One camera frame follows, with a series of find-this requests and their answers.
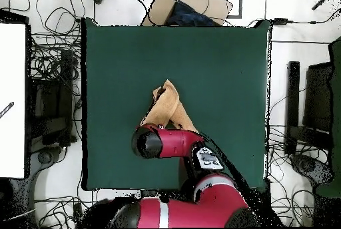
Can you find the tan terry towel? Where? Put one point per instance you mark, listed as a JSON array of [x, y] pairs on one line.
[[167, 106]]

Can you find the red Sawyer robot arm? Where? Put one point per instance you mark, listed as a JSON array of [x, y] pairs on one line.
[[173, 143]]

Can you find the dark green table cloth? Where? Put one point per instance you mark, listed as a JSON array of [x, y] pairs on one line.
[[213, 66]]

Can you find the dark blue garment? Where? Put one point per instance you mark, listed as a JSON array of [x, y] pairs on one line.
[[186, 16]]

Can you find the cardboard box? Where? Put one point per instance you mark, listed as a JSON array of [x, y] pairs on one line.
[[159, 10]]

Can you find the grey swivel base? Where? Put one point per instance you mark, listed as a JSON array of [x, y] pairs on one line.
[[309, 166], [44, 157]]

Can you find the black power strip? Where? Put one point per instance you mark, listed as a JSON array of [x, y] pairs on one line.
[[77, 213]]

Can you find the black power adapter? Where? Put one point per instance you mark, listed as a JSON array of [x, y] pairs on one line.
[[280, 21]]

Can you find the white panel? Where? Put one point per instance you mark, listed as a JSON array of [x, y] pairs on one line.
[[12, 80]]

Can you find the black strip label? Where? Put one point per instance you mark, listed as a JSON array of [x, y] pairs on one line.
[[6, 109]]

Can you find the green fabric drape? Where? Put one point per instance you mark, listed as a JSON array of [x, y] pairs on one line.
[[336, 106]]

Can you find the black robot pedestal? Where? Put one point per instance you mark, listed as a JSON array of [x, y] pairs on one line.
[[149, 193]]

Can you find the grey square frame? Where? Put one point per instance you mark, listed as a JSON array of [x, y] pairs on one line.
[[240, 0]]

